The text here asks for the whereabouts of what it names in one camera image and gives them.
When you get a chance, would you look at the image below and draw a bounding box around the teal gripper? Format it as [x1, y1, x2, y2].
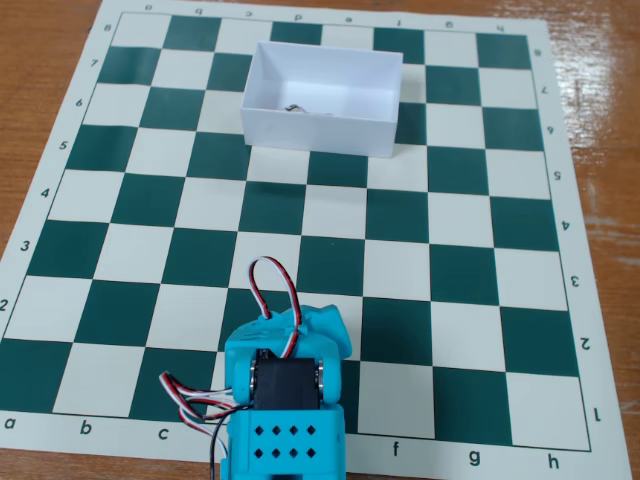
[238, 304, 353, 362]

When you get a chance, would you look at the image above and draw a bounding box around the white rectangular open box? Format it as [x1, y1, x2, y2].
[240, 40, 405, 159]

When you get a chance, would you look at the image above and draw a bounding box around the green and white chessboard mat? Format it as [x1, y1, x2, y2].
[0, 0, 629, 479]

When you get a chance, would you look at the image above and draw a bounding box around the looped red white black cable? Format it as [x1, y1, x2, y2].
[247, 255, 304, 359]

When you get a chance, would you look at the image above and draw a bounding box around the red white black cable bundle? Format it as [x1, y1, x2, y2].
[159, 370, 237, 480]

